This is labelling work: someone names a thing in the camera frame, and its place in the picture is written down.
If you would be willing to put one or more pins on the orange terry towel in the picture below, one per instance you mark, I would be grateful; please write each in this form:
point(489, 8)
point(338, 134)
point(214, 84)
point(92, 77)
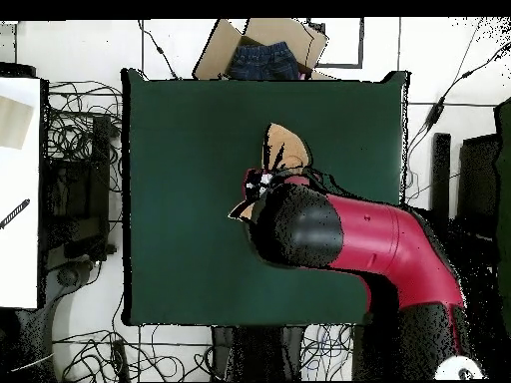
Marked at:
point(285, 145)

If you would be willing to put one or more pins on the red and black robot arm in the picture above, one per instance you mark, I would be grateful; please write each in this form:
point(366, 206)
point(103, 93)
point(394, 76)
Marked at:
point(379, 239)

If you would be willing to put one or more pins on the dark green tablecloth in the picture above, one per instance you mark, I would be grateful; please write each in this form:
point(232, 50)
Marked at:
point(191, 247)

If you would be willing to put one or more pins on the blue denim jeans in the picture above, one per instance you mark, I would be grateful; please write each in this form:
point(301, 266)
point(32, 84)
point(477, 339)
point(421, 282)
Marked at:
point(263, 62)

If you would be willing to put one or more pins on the open cardboard box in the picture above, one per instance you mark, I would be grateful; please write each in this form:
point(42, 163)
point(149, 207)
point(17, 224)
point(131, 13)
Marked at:
point(217, 52)

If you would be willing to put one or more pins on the black equipment stand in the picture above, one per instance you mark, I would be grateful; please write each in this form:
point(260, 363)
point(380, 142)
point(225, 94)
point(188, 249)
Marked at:
point(441, 179)
point(100, 159)

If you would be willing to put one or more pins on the grey chair base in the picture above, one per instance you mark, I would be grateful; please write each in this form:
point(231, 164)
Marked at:
point(68, 277)

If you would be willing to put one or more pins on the black power strip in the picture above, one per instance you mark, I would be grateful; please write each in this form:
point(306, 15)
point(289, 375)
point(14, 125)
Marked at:
point(119, 359)

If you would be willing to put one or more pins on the black ribbed strip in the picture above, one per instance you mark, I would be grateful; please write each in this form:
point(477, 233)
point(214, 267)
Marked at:
point(16, 212)

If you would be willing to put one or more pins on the white side table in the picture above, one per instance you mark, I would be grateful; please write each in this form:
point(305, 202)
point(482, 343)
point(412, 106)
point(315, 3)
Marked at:
point(20, 259)

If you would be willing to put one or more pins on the beige paper sheet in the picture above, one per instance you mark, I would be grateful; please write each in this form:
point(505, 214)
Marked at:
point(14, 123)

